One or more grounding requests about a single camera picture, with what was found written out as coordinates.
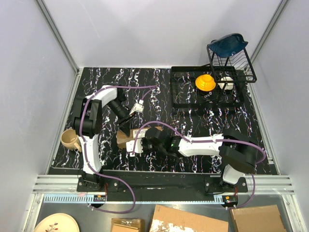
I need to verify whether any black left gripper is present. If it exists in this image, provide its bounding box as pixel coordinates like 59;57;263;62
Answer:
107;99;137;137

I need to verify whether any brown cardboard express box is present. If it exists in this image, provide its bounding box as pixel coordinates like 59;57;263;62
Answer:
116;127;150;149

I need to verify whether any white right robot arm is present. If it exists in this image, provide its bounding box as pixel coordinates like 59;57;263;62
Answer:
141;127;259;192

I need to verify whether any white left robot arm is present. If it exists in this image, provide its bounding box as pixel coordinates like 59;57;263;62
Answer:
72;85;135;191

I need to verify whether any small cardboard box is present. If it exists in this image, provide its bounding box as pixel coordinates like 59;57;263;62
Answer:
111;218;145;232

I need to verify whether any cardboard box at corner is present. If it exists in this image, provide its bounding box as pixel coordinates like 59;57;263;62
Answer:
230;205;287;232

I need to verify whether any beige ceramic mug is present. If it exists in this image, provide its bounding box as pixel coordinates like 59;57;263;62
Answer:
60;129;82;152

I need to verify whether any black drain tray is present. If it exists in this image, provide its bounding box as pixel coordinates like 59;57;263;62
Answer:
170;64;246;109

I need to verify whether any yellow plastic cup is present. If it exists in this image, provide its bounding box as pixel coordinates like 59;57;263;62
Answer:
195;74;216;92

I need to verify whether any flat cardboard sheet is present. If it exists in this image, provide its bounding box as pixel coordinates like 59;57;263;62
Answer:
149;205;228;232

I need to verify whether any white small cup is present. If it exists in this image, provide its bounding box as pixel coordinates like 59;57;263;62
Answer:
218;76;234;91

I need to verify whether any patterned ceramic plate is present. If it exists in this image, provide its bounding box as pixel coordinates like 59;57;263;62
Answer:
34;213;80;232

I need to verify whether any blue bowl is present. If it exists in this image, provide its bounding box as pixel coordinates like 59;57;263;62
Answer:
210;33;248;58

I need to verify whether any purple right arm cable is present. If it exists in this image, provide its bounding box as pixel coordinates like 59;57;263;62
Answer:
132;121;267;194

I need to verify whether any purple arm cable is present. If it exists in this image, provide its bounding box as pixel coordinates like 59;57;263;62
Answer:
80;85;159;215
132;121;267;194

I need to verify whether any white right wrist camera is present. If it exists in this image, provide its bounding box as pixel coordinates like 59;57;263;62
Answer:
126;138;143;157

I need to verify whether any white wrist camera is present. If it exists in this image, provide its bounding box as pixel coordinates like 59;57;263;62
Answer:
126;138;143;157
131;100;144;113

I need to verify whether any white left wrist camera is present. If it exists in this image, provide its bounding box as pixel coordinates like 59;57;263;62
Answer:
131;100;144;113

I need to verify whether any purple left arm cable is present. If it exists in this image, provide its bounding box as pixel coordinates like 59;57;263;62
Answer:
80;85;159;215

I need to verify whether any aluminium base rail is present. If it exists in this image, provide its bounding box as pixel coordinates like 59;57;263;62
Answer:
29;174;242;203

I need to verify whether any black wire dish rack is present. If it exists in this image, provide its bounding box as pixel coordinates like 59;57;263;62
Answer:
207;44;257;84

